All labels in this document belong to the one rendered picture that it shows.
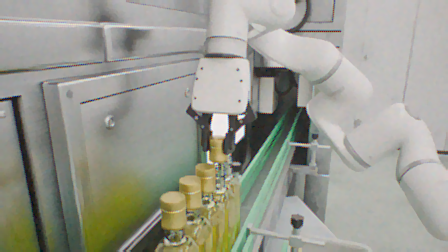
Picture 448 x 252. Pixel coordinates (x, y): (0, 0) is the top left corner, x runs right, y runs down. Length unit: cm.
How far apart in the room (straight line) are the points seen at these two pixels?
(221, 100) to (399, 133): 36
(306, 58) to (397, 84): 365
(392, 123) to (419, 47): 361
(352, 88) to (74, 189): 54
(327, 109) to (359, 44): 350
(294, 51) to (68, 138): 47
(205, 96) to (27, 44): 29
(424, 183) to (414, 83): 369
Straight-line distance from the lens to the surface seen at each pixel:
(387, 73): 427
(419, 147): 71
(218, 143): 57
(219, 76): 56
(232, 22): 57
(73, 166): 46
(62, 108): 44
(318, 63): 66
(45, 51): 44
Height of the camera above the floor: 137
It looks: 17 degrees down
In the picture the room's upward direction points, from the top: straight up
